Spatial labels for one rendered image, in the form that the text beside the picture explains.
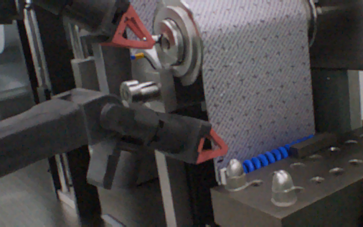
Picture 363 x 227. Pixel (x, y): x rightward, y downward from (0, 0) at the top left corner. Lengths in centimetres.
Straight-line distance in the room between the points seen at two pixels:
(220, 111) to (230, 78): 6
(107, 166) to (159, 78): 20
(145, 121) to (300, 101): 33
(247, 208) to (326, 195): 11
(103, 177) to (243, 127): 27
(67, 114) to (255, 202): 28
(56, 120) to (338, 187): 40
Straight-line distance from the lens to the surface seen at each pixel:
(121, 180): 72
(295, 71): 92
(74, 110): 64
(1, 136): 61
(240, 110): 85
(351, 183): 77
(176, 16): 81
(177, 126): 75
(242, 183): 77
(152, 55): 91
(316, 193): 74
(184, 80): 84
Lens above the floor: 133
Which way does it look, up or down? 15 degrees down
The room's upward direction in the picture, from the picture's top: 7 degrees counter-clockwise
